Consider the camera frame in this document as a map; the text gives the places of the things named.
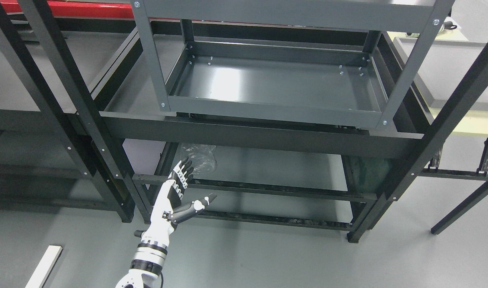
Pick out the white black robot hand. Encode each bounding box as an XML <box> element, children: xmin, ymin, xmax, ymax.
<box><xmin>139</xmin><ymin>158</ymin><xmax>217</xmax><ymax>248</ymax></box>

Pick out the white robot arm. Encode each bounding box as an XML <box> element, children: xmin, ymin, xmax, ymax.
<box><xmin>115</xmin><ymin>240</ymin><xmax>168</xmax><ymax>288</ymax></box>

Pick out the black metal shelf rack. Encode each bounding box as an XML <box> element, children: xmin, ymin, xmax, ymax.
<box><xmin>0</xmin><ymin>0</ymin><xmax>488</xmax><ymax>243</ymax></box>

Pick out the grey metal shelf unit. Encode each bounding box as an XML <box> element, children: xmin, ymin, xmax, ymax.
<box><xmin>131</xmin><ymin>0</ymin><xmax>454</xmax><ymax>130</ymax></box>

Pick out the clear plastic bag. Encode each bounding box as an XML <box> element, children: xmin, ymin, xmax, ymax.
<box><xmin>179</xmin><ymin>143</ymin><xmax>217</xmax><ymax>176</ymax></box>

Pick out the white flat board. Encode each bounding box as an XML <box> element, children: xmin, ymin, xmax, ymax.
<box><xmin>25</xmin><ymin>245</ymin><xmax>63</xmax><ymax>288</ymax></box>

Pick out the red metal beam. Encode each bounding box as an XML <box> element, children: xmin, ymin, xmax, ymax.
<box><xmin>0</xmin><ymin>0</ymin><xmax>135</xmax><ymax>19</ymax></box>

